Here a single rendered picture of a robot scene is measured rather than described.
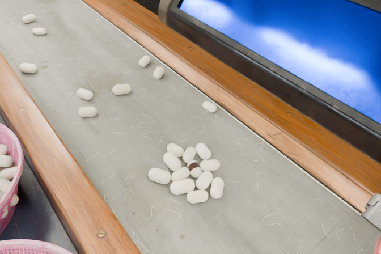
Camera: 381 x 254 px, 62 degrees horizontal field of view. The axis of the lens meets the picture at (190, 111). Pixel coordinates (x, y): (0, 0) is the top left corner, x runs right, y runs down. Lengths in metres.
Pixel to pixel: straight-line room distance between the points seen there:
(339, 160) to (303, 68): 0.42
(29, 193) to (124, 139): 0.19
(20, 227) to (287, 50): 0.50
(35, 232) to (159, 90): 0.35
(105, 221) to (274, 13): 0.35
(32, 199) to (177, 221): 0.26
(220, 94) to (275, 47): 0.48
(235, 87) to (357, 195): 0.30
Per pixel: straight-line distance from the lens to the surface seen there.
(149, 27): 0.89
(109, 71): 0.75
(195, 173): 0.51
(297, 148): 0.59
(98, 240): 0.45
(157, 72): 0.71
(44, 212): 0.60
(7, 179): 0.58
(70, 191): 0.49
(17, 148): 0.58
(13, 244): 0.47
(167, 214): 0.48
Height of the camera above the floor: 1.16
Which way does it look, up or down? 41 degrees down
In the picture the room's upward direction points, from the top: 5 degrees clockwise
